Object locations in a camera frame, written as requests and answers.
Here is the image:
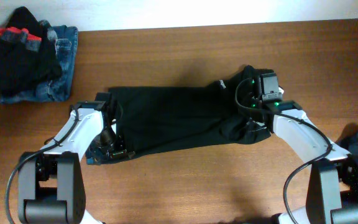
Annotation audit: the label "black t-shirt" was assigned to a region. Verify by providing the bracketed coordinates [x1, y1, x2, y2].
[107, 65, 273, 164]

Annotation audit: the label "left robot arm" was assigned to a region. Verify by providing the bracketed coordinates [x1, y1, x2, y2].
[13, 93, 135, 223]

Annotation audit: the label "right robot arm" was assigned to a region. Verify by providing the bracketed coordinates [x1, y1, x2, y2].
[235, 73, 358, 224]

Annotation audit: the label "folded blue denim jeans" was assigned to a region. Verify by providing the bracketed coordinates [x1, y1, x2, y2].
[0, 25, 78, 104]

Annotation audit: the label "black garment with red trim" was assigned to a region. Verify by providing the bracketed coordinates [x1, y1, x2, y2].
[0, 6, 62, 96]

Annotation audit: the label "right black cable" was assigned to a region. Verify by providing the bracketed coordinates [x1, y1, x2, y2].
[234, 77, 334, 224]

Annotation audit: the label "black cable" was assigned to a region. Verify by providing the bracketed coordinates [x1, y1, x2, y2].
[4, 102, 124, 224]
[234, 77, 334, 224]

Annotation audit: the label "left black cable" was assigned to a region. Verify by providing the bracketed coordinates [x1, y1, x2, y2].
[4, 102, 124, 224]

